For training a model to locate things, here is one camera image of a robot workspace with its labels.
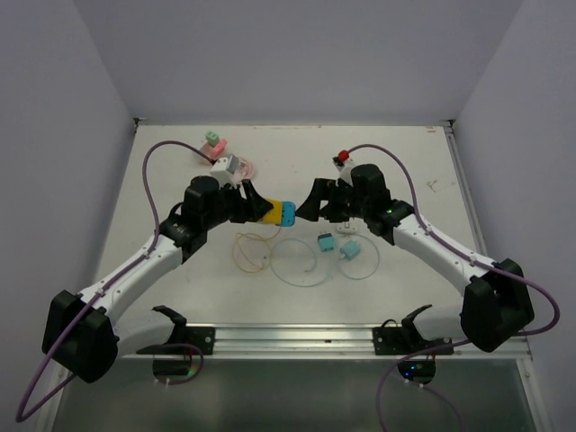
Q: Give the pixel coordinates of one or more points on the pink socket adapter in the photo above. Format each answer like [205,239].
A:
[214,150]

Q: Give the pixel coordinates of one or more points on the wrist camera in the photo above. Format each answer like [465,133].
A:
[344,165]
[226,171]

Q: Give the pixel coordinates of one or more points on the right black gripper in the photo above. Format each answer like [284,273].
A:
[324,189]

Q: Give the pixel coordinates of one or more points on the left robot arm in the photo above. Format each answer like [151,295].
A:
[82,331]

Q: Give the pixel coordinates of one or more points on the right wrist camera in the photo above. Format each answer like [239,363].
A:
[344,165]

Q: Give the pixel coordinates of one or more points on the yellow cube socket adapter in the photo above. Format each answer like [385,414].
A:
[275,215]

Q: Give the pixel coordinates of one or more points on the light blue charger plug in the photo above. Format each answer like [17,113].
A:
[349,250]

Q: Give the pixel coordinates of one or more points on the blue power socket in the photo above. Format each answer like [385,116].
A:
[288,216]

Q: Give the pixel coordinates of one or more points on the left black mount plate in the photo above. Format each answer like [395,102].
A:
[202,337]

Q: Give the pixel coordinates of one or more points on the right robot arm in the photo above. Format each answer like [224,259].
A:
[495,304]

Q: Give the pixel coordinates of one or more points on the black mount plate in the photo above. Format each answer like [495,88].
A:
[202,337]
[391,340]

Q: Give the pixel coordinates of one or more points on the white socket adapter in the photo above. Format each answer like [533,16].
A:
[350,227]

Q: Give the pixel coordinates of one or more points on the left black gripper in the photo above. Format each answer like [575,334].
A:
[251,209]

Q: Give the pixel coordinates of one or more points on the teal charger plug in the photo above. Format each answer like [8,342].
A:
[326,242]

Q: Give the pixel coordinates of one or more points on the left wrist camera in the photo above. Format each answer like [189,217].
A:
[226,171]

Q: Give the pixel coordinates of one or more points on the right black mount plate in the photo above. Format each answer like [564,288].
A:
[391,340]

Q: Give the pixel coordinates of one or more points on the green plug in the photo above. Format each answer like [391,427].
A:
[212,138]

